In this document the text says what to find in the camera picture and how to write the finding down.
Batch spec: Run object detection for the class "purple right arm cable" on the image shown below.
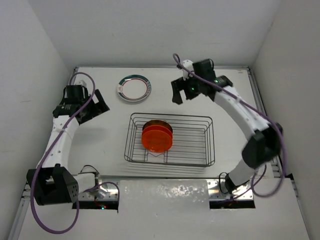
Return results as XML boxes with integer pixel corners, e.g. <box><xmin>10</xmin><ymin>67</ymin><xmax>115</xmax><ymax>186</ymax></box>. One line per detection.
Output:
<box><xmin>172</xmin><ymin>53</ymin><xmax>288</xmax><ymax>201</ymax></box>

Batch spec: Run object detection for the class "grey wire dish rack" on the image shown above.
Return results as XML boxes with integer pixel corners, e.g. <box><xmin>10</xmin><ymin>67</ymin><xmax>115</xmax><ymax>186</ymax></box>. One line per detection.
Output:
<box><xmin>124</xmin><ymin>112</ymin><xmax>215</xmax><ymax>168</ymax></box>

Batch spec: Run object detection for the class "orange plastic plate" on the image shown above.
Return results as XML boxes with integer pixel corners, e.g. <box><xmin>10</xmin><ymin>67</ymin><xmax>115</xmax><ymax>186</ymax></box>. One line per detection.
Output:
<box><xmin>141</xmin><ymin>128</ymin><xmax>173</xmax><ymax>153</ymax></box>

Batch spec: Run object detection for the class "amber brown plate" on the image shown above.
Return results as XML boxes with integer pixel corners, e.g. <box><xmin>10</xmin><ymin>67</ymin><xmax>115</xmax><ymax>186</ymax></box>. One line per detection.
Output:
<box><xmin>142</xmin><ymin>119</ymin><xmax>173</xmax><ymax>133</ymax></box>

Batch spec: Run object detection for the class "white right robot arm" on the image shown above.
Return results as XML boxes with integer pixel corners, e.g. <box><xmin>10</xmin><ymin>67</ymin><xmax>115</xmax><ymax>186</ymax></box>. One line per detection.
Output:
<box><xmin>171</xmin><ymin>53</ymin><xmax>284</xmax><ymax>194</ymax></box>

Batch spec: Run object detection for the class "white plate teal red rim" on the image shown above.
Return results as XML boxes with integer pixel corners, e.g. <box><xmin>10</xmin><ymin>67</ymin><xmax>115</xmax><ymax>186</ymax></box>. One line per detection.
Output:
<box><xmin>116</xmin><ymin>74</ymin><xmax>152</xmax><ymax>103</ymax></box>

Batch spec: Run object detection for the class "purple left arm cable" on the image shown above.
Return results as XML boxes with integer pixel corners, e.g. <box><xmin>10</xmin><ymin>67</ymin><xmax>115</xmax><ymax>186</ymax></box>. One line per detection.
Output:
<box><xmin>30</xmin><ymin>72</ymin><xmax>120</xmax><ymax>235</ymax></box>

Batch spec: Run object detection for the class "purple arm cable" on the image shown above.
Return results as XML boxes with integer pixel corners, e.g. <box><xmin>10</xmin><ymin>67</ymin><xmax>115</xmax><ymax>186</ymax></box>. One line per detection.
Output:
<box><xmin>30</xmin><ymin>72</ymin><xmax>120</xmax><ymax>235</ymax></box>
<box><xmin>172</xmin><ymin>53</ymin><xmax>288</xmax><ymax>201</ymax></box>

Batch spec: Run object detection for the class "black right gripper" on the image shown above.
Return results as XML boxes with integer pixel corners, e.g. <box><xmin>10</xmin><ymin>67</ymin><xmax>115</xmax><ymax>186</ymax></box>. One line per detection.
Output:
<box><xmin>171</xmin><ymin>71</ymin><xmax>203</xmax><ymax>104</ymax></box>

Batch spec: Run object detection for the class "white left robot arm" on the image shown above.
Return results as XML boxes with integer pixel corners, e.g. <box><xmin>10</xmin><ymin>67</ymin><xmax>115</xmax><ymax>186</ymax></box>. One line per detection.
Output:
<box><xmin>26</xmin><ymin>84</ymin><xmax>109</xmax><ymax>206</ymax></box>

